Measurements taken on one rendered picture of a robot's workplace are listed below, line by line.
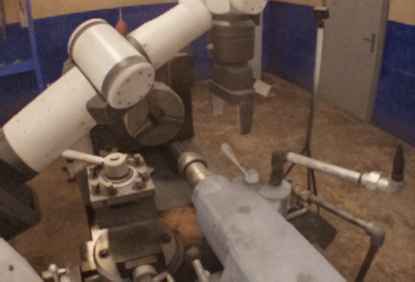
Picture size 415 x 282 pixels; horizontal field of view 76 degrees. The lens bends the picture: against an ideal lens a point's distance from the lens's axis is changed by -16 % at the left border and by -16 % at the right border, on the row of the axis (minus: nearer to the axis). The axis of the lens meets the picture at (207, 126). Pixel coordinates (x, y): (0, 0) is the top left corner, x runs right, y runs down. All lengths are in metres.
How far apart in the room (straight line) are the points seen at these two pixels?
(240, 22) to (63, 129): 0.34
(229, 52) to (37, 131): 0.34
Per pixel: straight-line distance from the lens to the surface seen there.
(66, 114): 0.44
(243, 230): 0.63
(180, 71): 1.41
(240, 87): 0.58
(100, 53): 0.43
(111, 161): 0.81
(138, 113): 1.25
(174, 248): 0.88
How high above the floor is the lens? 1.61
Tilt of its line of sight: 26 degrees down
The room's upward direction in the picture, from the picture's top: 1 degrees counter-clockwise
